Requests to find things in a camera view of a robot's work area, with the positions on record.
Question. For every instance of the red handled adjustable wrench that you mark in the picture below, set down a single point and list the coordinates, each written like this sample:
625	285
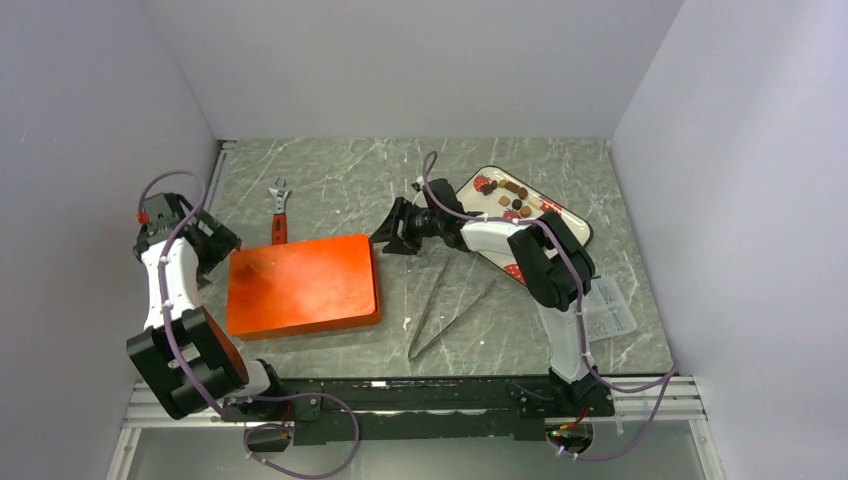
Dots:
280	193

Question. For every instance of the orange box lid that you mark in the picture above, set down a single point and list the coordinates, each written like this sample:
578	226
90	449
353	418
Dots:
301	288

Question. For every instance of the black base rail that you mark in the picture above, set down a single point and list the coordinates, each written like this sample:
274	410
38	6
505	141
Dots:
523	407

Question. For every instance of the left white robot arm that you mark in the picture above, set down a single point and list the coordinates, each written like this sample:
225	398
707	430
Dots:
183	355

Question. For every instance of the white strawberry tray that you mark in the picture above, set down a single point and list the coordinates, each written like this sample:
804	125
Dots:
493	191

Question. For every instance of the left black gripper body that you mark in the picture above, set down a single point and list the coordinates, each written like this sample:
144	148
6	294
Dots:
216	247

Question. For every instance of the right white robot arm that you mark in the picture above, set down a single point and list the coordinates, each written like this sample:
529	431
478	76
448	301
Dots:
556	269

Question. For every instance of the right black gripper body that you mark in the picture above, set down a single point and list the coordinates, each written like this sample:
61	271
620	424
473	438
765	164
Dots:
428	224

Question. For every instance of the clear plastic screw box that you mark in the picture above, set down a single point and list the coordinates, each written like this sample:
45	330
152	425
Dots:
606	312

